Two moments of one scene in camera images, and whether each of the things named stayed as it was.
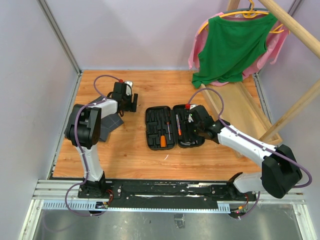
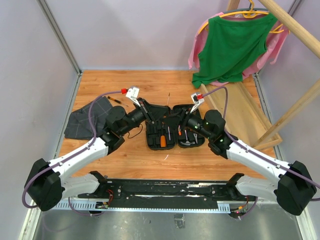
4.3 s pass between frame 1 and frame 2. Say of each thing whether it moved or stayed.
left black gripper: moved
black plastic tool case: stayed
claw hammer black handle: moved
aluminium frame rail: stayed
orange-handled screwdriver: stayed
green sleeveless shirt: stayed
